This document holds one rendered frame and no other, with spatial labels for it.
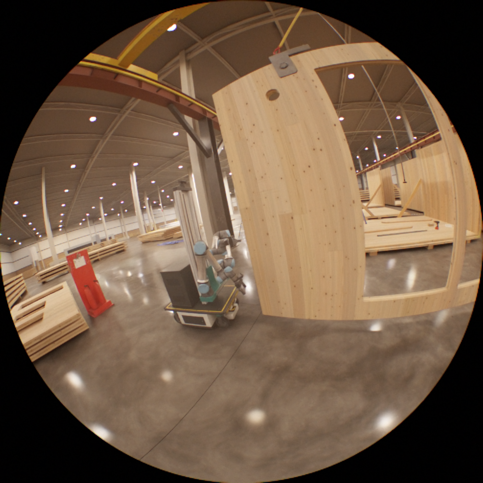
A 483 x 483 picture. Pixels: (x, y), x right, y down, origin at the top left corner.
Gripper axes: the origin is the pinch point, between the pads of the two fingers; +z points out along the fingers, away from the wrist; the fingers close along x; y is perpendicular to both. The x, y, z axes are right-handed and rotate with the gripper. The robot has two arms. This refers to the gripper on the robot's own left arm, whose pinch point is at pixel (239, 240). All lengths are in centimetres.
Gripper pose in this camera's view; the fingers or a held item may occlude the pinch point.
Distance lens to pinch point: 189.4
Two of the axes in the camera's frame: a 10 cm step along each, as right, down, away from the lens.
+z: 8.2, -0.9, -5.6
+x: 2.2, 9.6, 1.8
